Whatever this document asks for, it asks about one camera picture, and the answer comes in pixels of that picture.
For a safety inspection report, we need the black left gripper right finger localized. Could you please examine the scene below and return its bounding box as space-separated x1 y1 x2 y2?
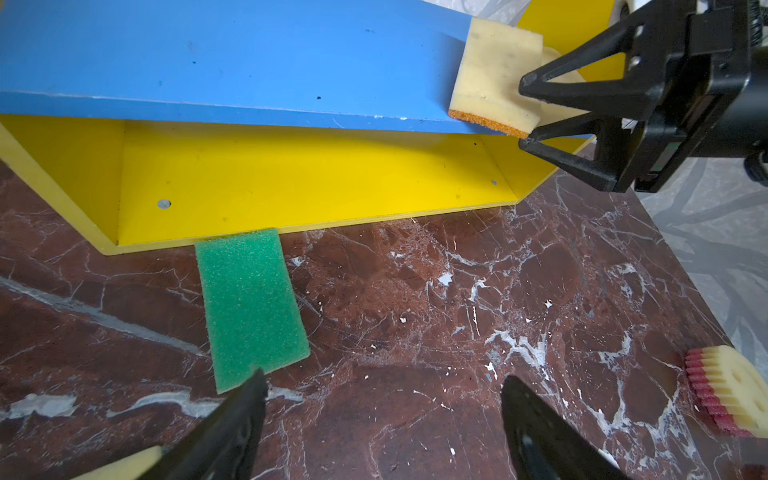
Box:
501 375 627 479

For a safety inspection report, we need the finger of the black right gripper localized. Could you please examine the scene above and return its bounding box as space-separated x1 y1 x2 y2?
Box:
518 113 645 192
519 1 690 120

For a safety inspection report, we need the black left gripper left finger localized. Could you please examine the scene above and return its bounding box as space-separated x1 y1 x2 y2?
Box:
141 369 268 479

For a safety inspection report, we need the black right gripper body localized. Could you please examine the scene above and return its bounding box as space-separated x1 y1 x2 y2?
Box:
623 1 753 192

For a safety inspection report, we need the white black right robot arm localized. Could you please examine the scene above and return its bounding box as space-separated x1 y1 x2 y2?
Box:
519 1 767 193

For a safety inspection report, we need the yellow pink blue wooden shelf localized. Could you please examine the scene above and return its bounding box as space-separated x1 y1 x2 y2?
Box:
0 0 625 257

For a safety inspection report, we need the yellow smiley face sponge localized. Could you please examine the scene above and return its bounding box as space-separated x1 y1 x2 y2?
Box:
684 345 767 439

